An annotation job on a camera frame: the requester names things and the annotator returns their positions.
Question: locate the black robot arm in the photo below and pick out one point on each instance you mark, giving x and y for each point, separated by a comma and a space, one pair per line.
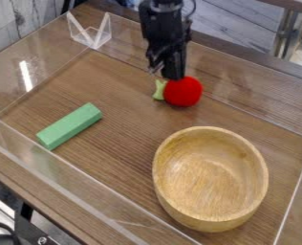
166, 29

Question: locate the clear acrylic tray wall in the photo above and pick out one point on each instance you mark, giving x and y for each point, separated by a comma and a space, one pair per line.
90, 210

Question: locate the red plush strawberry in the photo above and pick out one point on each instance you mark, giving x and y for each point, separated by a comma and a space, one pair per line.
181, 92

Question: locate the wooden bowl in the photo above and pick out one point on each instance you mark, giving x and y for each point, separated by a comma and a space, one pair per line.
210, 178

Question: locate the black table leg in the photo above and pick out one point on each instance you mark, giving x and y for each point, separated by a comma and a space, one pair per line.
30, 234

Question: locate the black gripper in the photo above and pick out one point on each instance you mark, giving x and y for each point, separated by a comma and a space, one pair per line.
167, 55

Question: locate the clear acrylic corner bracket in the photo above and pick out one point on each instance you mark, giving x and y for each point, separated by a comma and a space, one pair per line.
91, 37

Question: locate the green rectangular block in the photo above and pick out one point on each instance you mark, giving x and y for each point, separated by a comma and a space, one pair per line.
62, 130

